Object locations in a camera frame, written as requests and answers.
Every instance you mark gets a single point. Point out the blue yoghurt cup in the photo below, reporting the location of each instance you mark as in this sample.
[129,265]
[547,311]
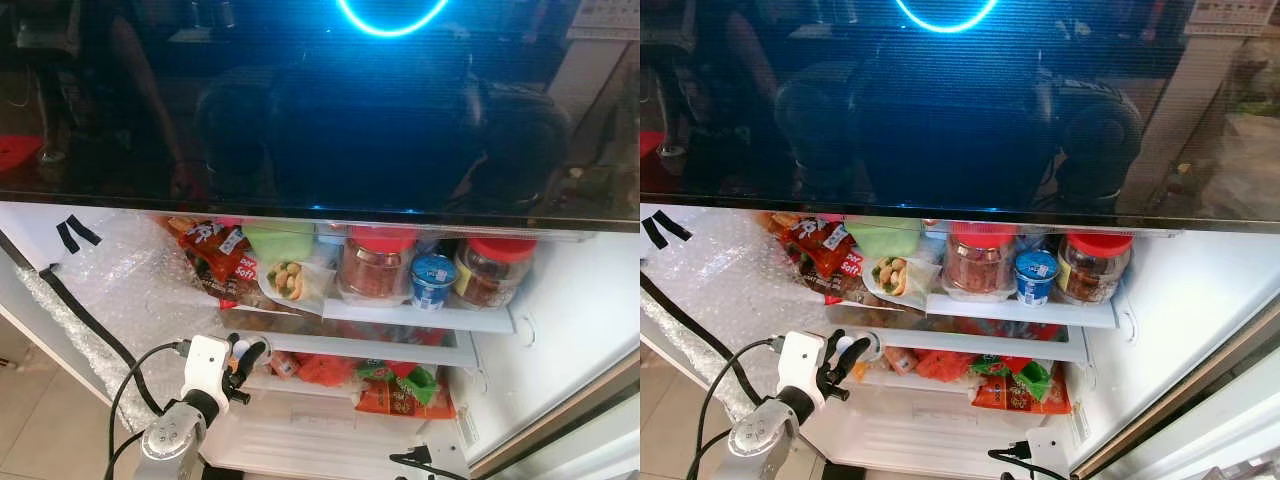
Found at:
[1037,275]
[434,280]

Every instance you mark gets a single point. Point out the black tape strip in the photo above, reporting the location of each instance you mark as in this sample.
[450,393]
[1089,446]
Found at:
[675,226]
[85,230]
[68,237]
[655,234]

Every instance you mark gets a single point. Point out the red snack packet white print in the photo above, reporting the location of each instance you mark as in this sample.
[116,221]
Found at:
[212,250]
[820,245]

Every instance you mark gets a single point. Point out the fridge door gold trim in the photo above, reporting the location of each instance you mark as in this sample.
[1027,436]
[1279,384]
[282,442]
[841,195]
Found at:
[1230,420]
[600,430]

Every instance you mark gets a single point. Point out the small sausage pack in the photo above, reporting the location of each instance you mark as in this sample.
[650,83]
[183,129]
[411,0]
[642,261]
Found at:
[285,365]
[900,362]

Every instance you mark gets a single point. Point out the clear bubble wrap sheet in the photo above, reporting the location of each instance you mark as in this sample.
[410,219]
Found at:
[740,280]
[130,280]

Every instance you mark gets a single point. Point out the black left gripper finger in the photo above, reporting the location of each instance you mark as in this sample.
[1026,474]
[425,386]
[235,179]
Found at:
[253,366]
[831,355]
[234,355]
[854,366]

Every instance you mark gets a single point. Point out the labelled clear jar red lid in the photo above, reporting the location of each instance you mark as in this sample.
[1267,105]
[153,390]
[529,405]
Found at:
[495,275]
[1095,270]

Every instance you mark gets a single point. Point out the green plastic tub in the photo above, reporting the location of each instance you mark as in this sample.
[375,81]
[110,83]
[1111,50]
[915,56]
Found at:
[280,242]
[885,238]

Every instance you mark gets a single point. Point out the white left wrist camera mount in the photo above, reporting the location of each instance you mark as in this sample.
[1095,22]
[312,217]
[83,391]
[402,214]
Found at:
[800,365]
[205,365]

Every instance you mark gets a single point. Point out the small white round cup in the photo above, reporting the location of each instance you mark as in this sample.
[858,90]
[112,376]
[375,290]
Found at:
[245,350]
[874,348]

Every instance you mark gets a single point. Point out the white fridge drawer front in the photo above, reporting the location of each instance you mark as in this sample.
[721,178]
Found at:
[400,350]
[1000,348]

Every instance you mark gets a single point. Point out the plain red packet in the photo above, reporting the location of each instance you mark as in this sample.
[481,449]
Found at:
[940,367]
[325,372]

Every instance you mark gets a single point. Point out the white crisper drawer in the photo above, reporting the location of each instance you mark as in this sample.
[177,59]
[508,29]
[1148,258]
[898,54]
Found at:
[900,440]
[300,440]

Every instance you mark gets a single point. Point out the small red soft packet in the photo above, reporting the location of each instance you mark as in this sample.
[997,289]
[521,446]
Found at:
[850,272]
[235,270]

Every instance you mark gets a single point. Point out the orange green snack bag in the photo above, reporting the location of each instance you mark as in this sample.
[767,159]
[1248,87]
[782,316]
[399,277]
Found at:
[405,398]
[1020,395]

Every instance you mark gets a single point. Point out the white sticker label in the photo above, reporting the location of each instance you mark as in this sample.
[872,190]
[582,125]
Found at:
[1080,420]
[467,425]

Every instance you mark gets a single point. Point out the white fridge shelf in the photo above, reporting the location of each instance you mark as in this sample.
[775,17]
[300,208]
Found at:
[420,317]
[1020,312]

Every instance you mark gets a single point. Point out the black glass fridge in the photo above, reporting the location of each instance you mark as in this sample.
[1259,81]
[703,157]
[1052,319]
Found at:
[350,120]
[1000,120]

